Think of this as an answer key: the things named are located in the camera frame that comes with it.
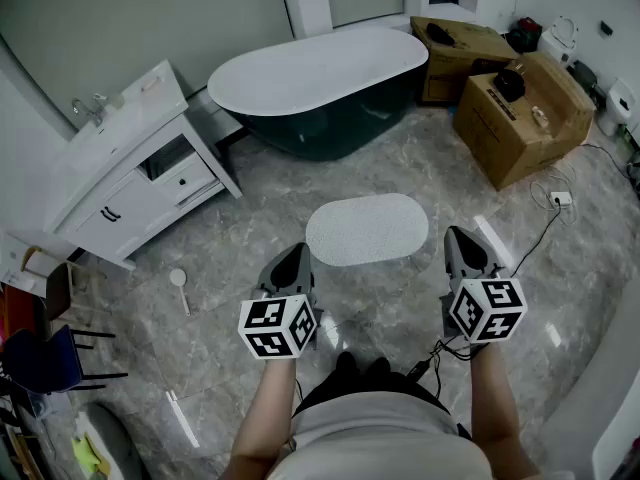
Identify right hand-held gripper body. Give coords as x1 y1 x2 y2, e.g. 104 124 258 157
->
439 269 529 360

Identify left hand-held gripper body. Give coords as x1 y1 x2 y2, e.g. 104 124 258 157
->
237 276 324 362

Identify white oval bath mat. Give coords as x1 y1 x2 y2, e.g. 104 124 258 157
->
305 192 431 268

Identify person's right forearm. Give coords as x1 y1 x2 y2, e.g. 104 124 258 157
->
468 340 542 480

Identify person's left forearm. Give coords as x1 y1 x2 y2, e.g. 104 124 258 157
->
218 352 302 480

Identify dark green white bathtub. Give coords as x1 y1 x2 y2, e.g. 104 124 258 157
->
206 26 431 163

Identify person's black trousers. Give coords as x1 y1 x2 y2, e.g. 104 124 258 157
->
291 350 472 439

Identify large cardboard box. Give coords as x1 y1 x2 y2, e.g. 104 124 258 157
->
452 50 597 192

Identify person's white shirt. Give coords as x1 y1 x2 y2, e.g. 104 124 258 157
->
266 391 497 480

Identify black device with prongs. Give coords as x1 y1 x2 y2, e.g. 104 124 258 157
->
491 60 527 104

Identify white vanity cabinet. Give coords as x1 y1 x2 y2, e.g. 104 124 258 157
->
43 59 245 272

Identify flat cardboard box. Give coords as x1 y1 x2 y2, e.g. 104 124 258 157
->
409 15 520 107

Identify grey round bucket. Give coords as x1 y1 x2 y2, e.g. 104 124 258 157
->
73 401 147 480

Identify white waste bin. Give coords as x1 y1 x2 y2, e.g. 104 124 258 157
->
596 77 639 137

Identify wooden chair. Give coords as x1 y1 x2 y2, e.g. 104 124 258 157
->
21 246 112 330

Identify yellow cloth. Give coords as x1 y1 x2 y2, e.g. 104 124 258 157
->
70 431 112 477

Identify dark blue chair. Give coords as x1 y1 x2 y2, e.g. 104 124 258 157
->
1 323 130 395

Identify dark red bag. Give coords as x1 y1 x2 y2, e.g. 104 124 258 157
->
506 16 544 55

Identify chrome faucet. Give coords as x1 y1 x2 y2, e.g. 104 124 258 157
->
71 95 107 128

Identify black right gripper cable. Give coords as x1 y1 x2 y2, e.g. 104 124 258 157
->
405 206 564 400

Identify white cable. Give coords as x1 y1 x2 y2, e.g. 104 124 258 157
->
528 161 579 227

